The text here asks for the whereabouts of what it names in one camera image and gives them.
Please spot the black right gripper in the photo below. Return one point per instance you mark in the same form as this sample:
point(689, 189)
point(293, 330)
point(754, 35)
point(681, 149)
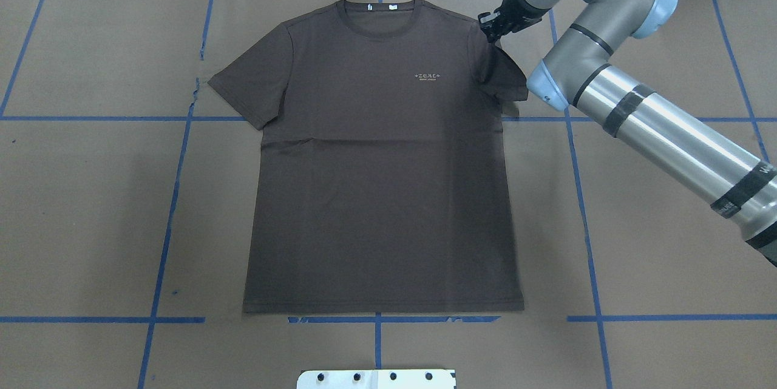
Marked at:
point(508, 14)

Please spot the dark brown t-shirt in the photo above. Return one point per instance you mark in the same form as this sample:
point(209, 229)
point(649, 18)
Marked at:
point(383, 182)

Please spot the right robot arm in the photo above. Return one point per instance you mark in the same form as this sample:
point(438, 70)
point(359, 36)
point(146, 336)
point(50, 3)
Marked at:
point(582, 71)

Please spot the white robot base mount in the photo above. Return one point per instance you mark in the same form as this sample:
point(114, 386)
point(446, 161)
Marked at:
point(378, 378)

